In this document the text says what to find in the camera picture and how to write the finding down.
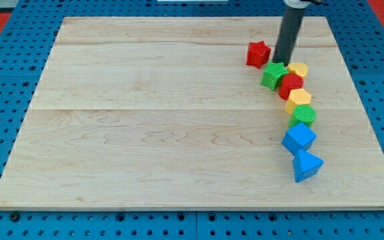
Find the yellow heart block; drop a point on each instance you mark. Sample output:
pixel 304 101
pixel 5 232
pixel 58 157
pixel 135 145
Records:
pixel 300 69

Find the green circle block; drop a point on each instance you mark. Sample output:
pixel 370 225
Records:
pixel 302 114

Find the red star block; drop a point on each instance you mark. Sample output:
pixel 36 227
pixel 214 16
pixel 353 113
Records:
pixel 257 54

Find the red circle block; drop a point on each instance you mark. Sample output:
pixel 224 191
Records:
pixel 289 82

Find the light wooden board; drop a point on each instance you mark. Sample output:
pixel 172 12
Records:
pixel 163 114

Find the green star block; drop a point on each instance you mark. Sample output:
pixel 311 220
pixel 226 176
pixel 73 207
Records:
pixel 273 75

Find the white robot wrist flange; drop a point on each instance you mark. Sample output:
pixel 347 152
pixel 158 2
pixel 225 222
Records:
pixel 301 4

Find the blue triangle block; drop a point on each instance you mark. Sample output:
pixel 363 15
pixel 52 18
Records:
pixel 305 165

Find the blue cube block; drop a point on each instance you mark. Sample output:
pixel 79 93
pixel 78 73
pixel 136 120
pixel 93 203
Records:
pixel 299 137

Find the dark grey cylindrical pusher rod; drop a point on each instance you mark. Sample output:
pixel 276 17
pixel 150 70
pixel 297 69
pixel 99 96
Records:
pixel 289 29

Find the yellow hexagon block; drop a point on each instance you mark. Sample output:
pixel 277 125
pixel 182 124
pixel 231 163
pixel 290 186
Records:
pixel 297 97

